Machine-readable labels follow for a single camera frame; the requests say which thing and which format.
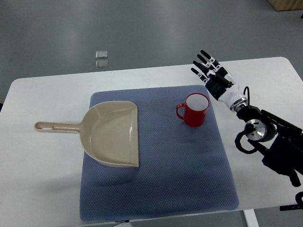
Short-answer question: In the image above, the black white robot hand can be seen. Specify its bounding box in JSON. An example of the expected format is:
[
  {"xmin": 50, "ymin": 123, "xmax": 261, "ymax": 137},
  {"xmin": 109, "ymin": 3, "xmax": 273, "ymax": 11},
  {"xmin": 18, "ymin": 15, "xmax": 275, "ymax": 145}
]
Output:
[{"xmin": 191, "ymin": 50, "xmax": 249, "ymax": 112}]

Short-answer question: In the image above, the blue textured mat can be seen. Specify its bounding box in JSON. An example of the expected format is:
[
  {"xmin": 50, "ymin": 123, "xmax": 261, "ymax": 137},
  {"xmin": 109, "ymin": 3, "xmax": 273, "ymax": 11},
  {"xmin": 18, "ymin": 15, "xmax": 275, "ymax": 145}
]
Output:
[{"xmin": 80, "ymin": 85, "xmax": 239, "ymax": 222}]

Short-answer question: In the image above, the red cup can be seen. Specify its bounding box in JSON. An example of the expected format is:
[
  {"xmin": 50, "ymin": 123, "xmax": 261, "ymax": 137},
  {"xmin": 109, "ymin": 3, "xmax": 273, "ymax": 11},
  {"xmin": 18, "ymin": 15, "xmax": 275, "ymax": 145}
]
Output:
[{"xmin": 176, "ymin": 93, "xmax": 210, "ymax": 127}]

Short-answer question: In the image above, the wooden box corner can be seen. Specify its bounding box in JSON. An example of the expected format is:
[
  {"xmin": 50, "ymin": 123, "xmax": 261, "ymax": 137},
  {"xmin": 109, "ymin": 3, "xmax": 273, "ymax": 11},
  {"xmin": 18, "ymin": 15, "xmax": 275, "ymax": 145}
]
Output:
[{"xmin": 268, "ymin": 0, "xmax": 303, "ymax": 11}]

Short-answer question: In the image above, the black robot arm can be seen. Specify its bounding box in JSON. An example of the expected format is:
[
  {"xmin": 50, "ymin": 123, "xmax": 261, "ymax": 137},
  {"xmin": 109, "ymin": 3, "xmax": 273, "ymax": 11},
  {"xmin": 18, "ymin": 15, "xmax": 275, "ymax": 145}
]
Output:
[{"xmin": 235, "ymin": 87, "xmax": 303, "ymax": 187}]

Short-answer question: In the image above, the upper metal floor plate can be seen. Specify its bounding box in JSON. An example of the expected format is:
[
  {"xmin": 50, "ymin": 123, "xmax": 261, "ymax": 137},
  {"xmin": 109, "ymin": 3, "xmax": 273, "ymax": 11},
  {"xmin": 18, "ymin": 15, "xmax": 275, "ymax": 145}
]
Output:
[{"xmin": 95, "ymin": 51, "xmax": 108, "ymax": 59}]

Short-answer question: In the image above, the white table leg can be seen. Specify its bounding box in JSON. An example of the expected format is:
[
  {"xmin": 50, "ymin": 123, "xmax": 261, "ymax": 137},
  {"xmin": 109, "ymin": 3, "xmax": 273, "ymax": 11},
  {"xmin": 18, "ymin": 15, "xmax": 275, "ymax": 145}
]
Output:
[{"xmin": 243, "ymin": 209, "xmax": 259, "ymax": 227}]

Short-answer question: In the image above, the beige plastic dustpan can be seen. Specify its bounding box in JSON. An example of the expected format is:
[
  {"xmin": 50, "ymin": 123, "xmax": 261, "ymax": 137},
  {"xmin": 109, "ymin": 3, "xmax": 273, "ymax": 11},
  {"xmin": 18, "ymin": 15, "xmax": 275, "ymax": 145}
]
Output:
[{"xmin": 34, "ymin": 101, "xmax": 140, "ymax": 167}]

